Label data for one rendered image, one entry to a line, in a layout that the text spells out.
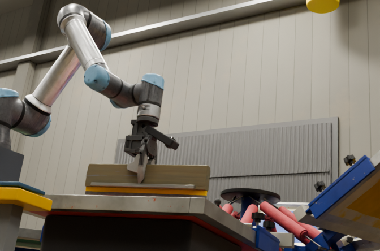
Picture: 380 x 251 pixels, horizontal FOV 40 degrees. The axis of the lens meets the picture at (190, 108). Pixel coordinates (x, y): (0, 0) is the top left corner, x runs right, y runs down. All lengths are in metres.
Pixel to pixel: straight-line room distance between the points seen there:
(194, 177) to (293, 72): 5.01
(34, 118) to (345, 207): 1.23
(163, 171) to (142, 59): 6.32
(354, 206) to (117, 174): 0.94
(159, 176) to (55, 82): 0.66
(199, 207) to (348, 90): 4.98
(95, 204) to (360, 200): 1.10
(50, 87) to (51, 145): 6.44
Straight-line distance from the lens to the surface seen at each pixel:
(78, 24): 1.87
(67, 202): 1.43
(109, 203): 1.36
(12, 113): 2.01
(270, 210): 2.53
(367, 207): 2.17
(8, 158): 1.94
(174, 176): 1.57
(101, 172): 1.69
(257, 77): 6.65
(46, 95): 2.06
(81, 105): 8.31
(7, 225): 1.27
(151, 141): 1.64
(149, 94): 1.68
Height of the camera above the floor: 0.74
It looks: 21 degrees up
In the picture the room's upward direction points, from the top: 6 degrees clockwise
